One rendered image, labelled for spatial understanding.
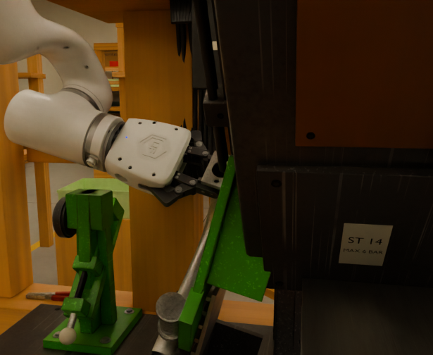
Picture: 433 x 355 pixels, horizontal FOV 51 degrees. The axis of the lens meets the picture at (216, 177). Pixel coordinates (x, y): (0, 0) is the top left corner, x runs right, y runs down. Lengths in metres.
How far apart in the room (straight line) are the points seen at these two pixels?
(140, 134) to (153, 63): 0.29
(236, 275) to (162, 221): 0.42
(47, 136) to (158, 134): 0.16
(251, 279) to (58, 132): 0.34
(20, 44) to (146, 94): 0.36
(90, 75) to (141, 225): 0.37
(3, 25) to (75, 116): 0.15
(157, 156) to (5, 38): 0.23
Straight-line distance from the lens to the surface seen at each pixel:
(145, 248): 0.97
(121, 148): 0.64
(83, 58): 0.71
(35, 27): 0.63
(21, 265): 1.18
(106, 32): 11.33
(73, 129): 0.66
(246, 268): 0.54
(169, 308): 0.57
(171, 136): 0.64
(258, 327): 0.92
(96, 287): 0.85
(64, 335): 0.82
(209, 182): 0.61
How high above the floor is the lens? 1.34
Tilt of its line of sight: 10 degrees down
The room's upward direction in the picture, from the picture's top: straight up
